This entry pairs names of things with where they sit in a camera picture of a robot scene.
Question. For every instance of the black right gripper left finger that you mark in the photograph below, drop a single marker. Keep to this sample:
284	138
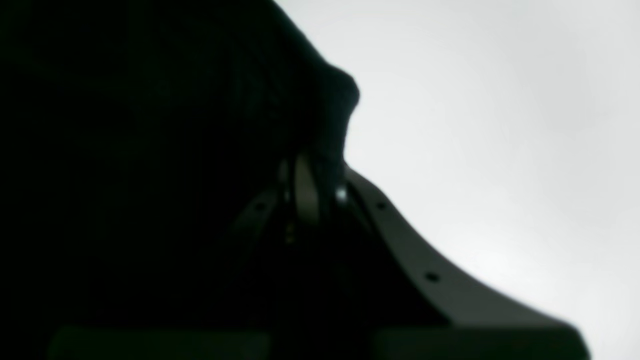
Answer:
279	211

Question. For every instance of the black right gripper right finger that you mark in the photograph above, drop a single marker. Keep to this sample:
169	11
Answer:
478	322

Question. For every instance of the black t-shirt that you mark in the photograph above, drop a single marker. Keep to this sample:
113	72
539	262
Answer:
133	133

